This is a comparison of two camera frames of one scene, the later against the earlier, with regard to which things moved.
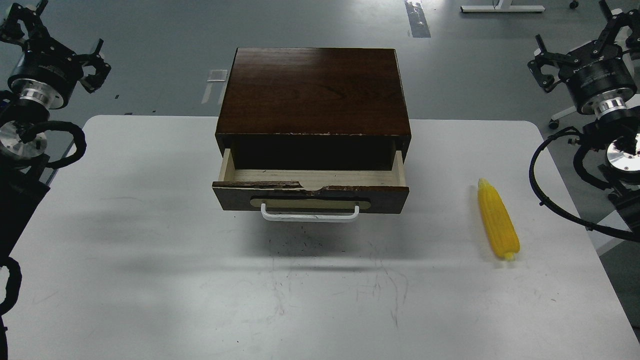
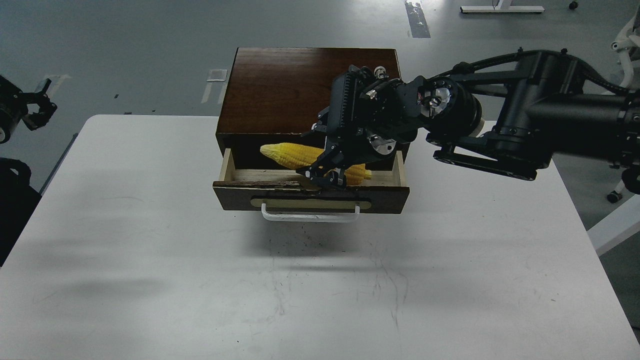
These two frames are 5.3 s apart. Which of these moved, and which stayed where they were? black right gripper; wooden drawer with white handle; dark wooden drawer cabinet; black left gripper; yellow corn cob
Moved: yellow corn cob; black left gripper; black right gripper
Stayed: dark wooden drawer cabinet; wooden drawer with white handle
